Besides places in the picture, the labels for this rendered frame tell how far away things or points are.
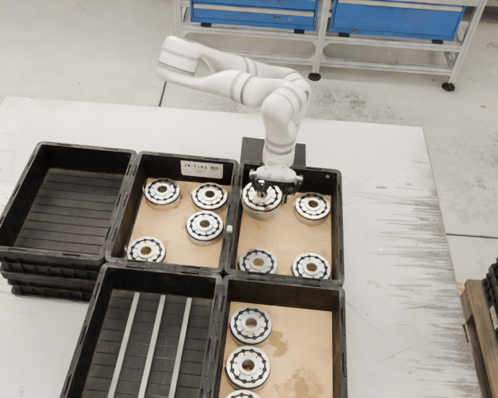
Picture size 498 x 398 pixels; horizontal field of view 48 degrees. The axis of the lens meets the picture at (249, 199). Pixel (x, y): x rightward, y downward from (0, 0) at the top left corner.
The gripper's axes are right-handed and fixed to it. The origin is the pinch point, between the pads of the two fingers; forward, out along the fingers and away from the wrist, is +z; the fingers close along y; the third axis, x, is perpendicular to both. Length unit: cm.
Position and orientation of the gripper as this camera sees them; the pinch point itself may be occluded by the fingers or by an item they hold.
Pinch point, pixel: (273, 197)
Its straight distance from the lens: 144.6
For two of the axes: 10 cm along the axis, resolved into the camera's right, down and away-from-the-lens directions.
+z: -0.4, 6.5, 7.6
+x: -1.2, 7.5, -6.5
